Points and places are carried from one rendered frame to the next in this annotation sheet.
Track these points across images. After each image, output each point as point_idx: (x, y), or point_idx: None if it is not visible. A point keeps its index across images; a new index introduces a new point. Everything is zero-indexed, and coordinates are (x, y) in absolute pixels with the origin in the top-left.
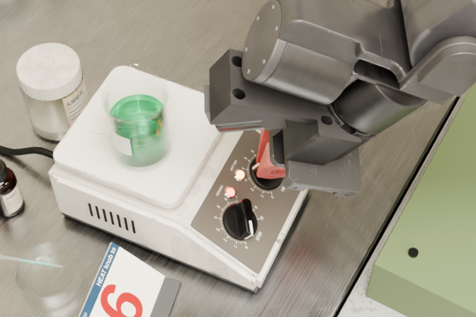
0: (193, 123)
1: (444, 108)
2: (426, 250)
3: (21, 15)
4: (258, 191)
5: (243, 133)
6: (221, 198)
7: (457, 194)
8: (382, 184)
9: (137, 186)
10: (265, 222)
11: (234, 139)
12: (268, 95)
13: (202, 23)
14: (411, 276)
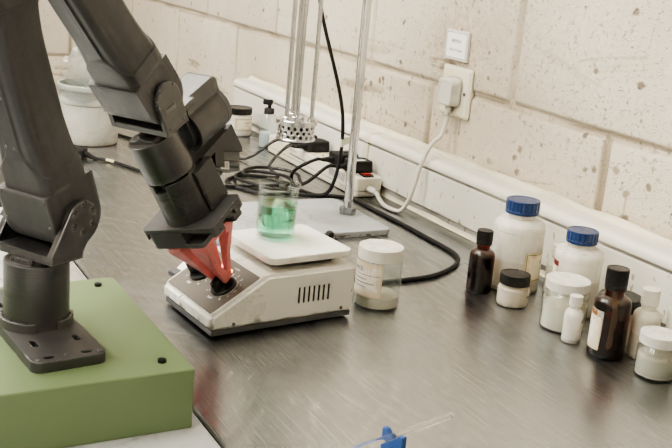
0: (273, 248)
1: (197, 406)
2: (92, 288)
3: (496, 320)
4: None
5: (255, 275)
6: (221, 263)
7: (107, 308)
8: None
9: (251, 229)
10: (194, 285)
11: (254, 270)
12: None
13: (419, 364)
14: (87, 280)
